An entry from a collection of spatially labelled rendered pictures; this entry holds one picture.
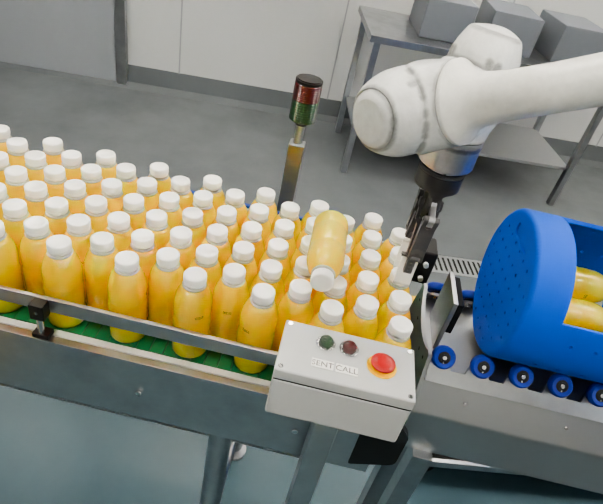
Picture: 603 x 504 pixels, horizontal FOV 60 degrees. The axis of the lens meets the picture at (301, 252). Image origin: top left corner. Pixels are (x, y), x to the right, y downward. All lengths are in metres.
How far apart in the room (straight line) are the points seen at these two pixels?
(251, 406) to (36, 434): 1.14
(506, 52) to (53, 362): 0.91
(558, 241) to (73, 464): 1.56
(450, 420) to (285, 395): 0.44
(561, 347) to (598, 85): 0.49
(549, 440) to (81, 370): 0.90
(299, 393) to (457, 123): 0.42
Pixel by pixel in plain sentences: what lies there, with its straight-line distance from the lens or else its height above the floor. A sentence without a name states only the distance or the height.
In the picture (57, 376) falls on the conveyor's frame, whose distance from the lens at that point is 1.12.
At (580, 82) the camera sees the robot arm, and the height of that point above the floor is 1.53.
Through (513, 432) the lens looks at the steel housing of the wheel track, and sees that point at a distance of 1.17.
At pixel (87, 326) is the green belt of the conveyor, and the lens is 1.06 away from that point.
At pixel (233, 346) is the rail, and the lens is 0.92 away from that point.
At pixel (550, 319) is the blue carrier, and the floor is 1.14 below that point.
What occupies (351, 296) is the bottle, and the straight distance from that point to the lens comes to 0.97.
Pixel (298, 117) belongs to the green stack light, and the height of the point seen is 1.18.
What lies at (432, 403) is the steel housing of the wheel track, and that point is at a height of 0.86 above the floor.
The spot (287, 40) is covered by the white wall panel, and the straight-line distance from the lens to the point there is 4.16.
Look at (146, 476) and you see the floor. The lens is 1.90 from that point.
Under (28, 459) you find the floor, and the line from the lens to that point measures 1.98.
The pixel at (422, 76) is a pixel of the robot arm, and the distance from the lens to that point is 0.65.
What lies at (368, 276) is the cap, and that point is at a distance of 0.96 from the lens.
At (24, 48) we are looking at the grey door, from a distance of 4.58.
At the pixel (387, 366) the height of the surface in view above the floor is 1.11.
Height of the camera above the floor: 1.66
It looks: 37 degrees down
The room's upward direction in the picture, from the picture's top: 13 degrees clockwise
